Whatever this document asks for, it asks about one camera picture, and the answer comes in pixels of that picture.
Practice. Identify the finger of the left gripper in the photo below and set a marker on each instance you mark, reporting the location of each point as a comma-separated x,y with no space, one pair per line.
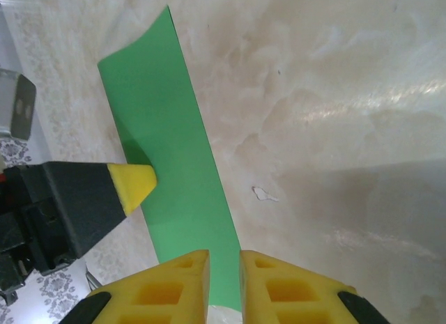
90,198

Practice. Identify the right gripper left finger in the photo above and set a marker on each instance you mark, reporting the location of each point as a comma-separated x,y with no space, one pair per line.
157,292

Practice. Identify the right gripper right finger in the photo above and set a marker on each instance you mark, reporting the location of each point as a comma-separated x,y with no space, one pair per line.
289,296

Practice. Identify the green paper sheet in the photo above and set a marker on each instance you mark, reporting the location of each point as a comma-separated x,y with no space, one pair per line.
167,129

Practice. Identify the metal corner bracket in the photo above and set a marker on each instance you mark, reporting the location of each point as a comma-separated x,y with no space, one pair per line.
21,104

